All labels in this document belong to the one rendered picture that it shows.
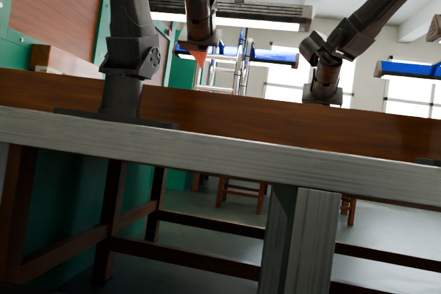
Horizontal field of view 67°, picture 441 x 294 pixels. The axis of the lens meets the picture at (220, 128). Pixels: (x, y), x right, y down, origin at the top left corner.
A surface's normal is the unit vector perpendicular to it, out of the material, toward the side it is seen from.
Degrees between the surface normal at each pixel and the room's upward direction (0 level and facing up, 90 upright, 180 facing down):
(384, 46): 90
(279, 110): 90
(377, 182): 90
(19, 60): 90
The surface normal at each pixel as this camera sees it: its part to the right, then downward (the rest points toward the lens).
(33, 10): 0.98, 0.13
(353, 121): -0.16, -0.04
